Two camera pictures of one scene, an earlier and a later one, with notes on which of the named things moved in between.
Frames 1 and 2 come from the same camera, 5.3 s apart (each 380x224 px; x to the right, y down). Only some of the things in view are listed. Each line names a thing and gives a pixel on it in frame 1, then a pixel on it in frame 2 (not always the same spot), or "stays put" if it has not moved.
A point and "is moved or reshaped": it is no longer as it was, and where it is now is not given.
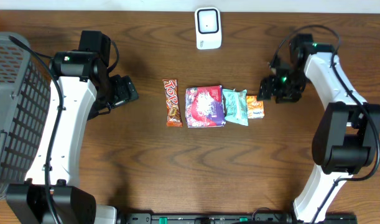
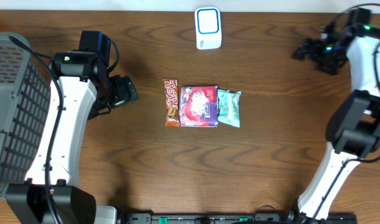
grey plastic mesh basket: [20, 98] stays put
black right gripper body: [288, 86] -> [328, 58]
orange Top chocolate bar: [171, 93] stays put
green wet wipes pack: [236, 106] is moved or reshaped
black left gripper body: [127, 91] stays put
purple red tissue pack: [204, 106] is moved or reshaped
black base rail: [230, 218] stays put
